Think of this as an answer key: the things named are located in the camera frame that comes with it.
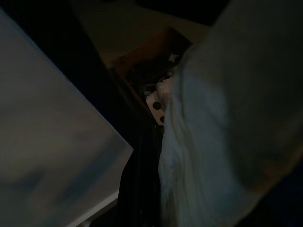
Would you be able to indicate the white black-dotted fabric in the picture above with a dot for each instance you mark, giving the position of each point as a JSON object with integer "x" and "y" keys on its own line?
{"x": 156, "y": 105}

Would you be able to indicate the brown wooden frame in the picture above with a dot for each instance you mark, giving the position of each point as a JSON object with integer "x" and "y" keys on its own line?
{"x": 142, "y": 50}

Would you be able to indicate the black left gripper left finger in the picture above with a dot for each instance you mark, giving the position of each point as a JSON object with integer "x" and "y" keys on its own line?
{"x": 132, "y": 189}

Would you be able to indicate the white cloth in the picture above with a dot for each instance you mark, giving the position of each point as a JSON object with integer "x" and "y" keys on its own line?
{"x": 225, "y": 118}

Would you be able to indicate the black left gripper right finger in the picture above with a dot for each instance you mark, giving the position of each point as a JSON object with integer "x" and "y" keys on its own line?
{"x": 152, "y": 189}

